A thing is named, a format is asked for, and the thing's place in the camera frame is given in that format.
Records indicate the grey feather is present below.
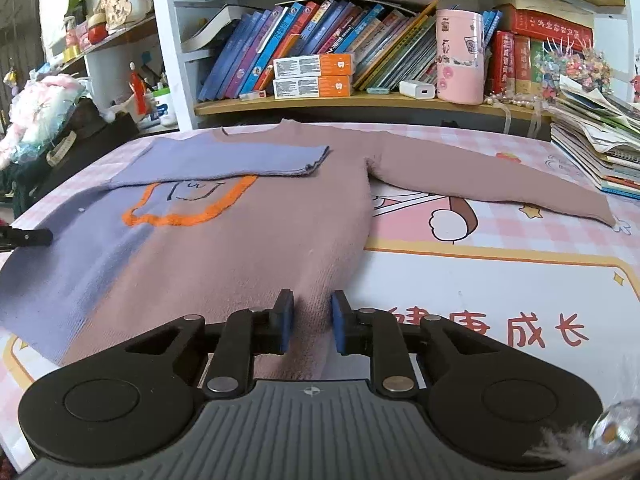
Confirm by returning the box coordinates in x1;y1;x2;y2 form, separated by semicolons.
525;425;593;461

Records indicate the white charger plug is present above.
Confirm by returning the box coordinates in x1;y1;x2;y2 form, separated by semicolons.
398;80;437;101

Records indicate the red tassel ornament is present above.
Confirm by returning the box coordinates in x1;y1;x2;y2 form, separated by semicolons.
129;61;149;116

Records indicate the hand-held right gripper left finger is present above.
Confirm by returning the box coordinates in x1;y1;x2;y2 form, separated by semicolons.
124;288;295;395

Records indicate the thick beige book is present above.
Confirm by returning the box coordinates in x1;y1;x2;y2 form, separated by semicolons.
492;0;596;17

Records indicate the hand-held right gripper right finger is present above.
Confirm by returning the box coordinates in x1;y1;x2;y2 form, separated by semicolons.
330;290;501;396

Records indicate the white jar with pens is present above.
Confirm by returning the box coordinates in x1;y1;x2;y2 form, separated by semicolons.
142;67;177;128

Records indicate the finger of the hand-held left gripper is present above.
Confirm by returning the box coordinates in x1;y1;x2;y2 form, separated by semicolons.
0;226;54;252

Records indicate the white wooden bookshelf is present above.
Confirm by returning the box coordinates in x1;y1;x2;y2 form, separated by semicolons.
45;0;628;133

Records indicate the pink cylindrical canister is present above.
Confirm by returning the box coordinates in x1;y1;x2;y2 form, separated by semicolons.
434;8;485;106

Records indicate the thick red dictionary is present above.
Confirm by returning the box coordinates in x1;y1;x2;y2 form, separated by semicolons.
500;4;596;46

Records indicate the pearl necklace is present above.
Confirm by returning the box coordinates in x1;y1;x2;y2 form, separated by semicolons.
484;91;543;111

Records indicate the thick white open book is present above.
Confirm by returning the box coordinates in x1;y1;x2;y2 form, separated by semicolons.
180;4;258;53

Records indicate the clear crystal charm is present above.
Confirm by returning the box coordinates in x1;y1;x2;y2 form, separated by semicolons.
587;399;640;453

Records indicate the red hardcover book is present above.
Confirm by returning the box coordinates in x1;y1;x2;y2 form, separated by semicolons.
514;35;532;96
487;30;516;96

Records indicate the pink and purple sweater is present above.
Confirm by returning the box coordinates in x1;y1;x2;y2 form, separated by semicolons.
0;119;617;381

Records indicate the red round doll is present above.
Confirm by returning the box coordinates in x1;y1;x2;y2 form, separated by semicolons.
87;12;108;44

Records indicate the stack of magazines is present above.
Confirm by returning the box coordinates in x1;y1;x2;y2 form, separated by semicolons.
547;75;640;201

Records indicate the beige strap watch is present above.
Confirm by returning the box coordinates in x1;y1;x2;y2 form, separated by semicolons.
46;130;77;167

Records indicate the black box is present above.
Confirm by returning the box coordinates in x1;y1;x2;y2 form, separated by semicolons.
0;105;141;221

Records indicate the pink and white bouquet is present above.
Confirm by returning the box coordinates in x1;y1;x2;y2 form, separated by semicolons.
0;74;86;162

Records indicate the green hardcover book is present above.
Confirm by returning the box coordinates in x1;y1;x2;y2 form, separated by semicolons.
530;40;546;96

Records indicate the dark wooden door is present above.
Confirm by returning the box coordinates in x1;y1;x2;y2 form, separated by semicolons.
0;0;40;126

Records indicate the orange and white carton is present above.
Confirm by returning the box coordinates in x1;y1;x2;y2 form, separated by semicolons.
273;76;353;99
273;53;357;80

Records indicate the row of colourful children's books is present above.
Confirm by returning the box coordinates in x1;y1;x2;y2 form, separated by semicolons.
197;1;441;102

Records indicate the pink cartoon printed desk mat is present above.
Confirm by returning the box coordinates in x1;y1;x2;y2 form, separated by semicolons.
0;122;640;461

